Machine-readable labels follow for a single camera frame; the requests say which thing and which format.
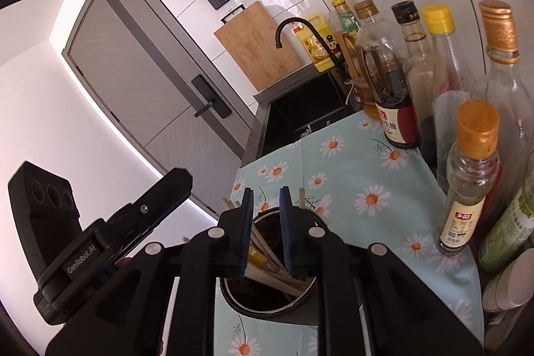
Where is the person's left hand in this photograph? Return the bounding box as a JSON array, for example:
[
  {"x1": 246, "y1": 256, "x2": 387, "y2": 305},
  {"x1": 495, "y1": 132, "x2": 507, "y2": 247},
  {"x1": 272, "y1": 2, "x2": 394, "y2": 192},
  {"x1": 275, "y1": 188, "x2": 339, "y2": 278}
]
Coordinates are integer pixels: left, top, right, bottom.
[{"x1": 115, "y1": 257, "x2": 131, "y2": 268}]

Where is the yellow handled cartoon spoon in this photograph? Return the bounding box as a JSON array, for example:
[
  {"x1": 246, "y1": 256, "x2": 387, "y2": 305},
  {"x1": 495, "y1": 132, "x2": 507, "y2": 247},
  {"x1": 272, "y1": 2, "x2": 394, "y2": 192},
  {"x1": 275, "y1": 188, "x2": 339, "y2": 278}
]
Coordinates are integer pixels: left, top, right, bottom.
[{"x1": 248, "y1": 247, "x2": 280, "y2": 273}]

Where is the black door handle lock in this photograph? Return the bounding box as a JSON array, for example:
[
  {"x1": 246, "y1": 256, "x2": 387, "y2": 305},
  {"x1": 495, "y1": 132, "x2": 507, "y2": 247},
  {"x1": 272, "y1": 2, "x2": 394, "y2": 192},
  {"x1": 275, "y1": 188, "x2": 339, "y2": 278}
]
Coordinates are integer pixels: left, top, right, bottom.
[{"x1": 191, "y1": 75, "x2": 232, "y2": 119}]

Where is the black sink faucet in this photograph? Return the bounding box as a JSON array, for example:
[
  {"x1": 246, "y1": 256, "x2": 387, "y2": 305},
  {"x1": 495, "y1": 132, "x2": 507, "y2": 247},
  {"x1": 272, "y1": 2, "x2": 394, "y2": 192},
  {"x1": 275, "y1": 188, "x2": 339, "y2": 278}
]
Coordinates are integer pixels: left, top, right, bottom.
[{"x1": 275, "y1": 14, "x2": 348, "y2": 75}]

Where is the black cylindrical utensil holder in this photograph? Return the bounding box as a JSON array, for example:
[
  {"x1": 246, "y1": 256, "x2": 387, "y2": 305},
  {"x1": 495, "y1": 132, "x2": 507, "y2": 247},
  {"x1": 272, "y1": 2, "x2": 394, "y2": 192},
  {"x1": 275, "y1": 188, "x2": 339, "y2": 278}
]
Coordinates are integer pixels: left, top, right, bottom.
[{"x1": 220, "y1": 207, "x2": 318, "y2": 326}]

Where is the crosswise bamboo chopstick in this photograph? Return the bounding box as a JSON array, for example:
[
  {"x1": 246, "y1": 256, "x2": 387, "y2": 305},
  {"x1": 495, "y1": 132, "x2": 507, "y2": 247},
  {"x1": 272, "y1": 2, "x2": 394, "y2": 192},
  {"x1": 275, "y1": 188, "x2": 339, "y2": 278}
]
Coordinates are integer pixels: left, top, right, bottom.
[{"x1": 252, "y1": 224, "x2": 288, "y2": 275}]

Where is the yellow cap clear bottle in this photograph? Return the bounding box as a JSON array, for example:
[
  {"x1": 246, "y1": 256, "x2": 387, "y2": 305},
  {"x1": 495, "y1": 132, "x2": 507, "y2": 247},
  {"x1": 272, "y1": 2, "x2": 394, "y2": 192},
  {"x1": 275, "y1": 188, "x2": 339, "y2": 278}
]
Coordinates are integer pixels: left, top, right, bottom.
[{"x1": 422, "y1": 4, "x2": 474, "y2": 192}]

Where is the green label vinegar bottle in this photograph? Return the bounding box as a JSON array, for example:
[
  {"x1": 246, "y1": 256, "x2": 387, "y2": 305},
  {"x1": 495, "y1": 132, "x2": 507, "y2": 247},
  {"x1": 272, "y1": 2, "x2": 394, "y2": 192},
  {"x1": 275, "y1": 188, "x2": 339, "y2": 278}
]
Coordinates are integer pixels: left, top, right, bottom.
[{"x1": 479, "y1": 175, "x2": 533, "y2": 272}]

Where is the wooden cutting board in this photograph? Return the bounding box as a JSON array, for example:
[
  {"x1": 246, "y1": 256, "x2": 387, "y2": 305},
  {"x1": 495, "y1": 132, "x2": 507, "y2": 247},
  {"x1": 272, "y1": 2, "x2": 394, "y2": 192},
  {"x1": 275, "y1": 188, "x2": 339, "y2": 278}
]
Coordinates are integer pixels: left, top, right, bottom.
[{"x1": 215, "y1": 2, "x2": 304, "y2": 91}]

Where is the cooking oil bottle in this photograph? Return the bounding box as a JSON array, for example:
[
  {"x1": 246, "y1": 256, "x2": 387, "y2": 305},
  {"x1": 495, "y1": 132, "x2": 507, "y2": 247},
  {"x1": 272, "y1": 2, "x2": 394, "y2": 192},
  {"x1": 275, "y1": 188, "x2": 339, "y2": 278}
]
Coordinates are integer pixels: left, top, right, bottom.
[{"x1": 347, "y1": 41, "x2": 380, "y2": 120}]

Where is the dark soy sauce bottle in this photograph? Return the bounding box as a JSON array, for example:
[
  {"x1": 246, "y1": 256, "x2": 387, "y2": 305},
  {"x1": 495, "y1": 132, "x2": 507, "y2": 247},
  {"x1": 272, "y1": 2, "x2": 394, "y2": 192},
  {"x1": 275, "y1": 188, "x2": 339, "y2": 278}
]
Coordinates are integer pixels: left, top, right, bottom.
[{"x1": 436, "y1": 99, "x2": 500, "y2": 256}]

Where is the grey door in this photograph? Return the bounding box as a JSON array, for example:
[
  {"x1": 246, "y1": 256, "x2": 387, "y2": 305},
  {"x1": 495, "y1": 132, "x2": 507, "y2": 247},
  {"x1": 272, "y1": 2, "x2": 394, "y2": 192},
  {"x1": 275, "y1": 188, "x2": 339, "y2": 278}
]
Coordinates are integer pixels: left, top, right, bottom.
[{"x1": 62, "y1": 0, "x2": 254, "y2": 216}]

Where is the yellow dish soap bottle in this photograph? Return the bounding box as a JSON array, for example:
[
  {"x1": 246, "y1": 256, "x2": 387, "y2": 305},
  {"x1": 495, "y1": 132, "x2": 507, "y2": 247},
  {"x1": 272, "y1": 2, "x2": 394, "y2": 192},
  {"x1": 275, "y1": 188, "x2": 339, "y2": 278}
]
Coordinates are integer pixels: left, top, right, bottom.
[{"x1": 292, "y1": 14, "x2": 341, "y2": 72}]

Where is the daisy print teal tablecloth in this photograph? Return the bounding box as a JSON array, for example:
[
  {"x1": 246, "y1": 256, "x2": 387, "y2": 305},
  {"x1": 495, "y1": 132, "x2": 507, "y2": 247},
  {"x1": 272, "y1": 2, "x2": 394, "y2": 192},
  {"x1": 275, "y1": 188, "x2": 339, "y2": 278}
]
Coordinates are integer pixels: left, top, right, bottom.
[{"x1": 215, "y1": 111, "x2": 484, "y2": 355}]

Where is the white lidded spice jar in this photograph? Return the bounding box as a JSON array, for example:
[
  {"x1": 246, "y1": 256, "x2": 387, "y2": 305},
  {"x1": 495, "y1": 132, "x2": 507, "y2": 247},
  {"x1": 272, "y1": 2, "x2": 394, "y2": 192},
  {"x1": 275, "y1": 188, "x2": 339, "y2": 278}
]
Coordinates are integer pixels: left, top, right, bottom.
[{"x1": 482, "y1": 249, "x2": 533, "y2": 313}]

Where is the red label soy sauce bottle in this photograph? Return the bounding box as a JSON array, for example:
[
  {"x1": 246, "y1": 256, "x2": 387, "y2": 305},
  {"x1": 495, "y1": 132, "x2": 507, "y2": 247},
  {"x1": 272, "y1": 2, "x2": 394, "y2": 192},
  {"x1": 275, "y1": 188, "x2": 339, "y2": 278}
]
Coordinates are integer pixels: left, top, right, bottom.
[{"x1": 355, "y1": 0, "x2": 420, "y2": 149}]

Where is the brown spice jar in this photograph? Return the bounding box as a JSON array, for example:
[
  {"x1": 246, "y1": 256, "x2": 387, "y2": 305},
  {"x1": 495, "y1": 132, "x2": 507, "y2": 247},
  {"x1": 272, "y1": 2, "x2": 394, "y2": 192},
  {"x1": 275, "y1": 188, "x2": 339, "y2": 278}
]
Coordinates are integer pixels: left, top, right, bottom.
[{"x1": 484, "y1": 305, "x2": 527, "y2": 352}]

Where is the gold cap clear bottle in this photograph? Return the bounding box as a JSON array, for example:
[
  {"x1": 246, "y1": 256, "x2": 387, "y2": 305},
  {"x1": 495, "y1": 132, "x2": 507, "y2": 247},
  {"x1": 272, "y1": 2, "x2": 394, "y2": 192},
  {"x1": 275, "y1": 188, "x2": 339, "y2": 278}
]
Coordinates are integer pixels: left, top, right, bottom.
[{"x1": 470, "y1": 0, "x2": 533, "y2": 192}]

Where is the black kitchen sink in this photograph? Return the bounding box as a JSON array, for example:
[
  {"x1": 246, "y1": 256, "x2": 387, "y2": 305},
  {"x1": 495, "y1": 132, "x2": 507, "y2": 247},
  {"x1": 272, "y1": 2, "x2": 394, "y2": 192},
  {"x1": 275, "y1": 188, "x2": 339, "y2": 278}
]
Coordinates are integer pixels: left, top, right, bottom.
[{"x1": 241, "y1": 65, "x2": 362, "y2": 166}]

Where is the black cap bottle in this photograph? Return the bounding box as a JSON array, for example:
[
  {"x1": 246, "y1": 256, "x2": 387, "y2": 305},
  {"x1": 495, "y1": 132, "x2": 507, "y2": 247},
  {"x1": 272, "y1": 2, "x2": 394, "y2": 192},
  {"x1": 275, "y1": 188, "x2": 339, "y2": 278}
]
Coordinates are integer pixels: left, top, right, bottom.
[{"x1": 391, "y1": 0, "x2": 437, "y2": 172}]

